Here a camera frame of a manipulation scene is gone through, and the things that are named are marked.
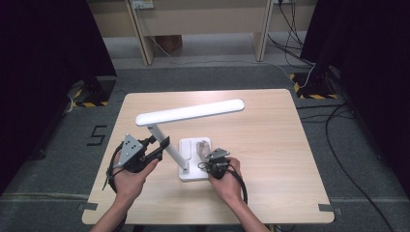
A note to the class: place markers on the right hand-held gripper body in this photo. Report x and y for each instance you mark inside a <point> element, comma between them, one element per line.
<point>218,166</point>

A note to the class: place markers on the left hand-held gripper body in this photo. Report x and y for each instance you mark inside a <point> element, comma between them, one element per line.
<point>135,158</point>

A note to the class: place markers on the white desk lamp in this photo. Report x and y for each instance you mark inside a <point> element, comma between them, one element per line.
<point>190,112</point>

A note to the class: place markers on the person's right hand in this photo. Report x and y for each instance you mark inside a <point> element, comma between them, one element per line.
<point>230,187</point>

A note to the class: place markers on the person's left hand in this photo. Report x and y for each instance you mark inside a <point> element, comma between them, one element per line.
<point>130,183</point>

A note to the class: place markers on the grey tape piece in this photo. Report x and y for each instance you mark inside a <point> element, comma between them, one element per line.
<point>87,206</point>
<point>327,208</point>

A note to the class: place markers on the stand base with hazard tape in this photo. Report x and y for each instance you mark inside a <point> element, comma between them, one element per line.
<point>314,87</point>
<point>96,90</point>

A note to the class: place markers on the cardboard box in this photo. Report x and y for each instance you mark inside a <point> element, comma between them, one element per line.
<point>169,43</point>

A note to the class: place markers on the beige wooden desk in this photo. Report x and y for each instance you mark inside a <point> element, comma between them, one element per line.
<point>206,22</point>

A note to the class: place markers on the white wall outlet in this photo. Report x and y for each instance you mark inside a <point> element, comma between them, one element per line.
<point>142,4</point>

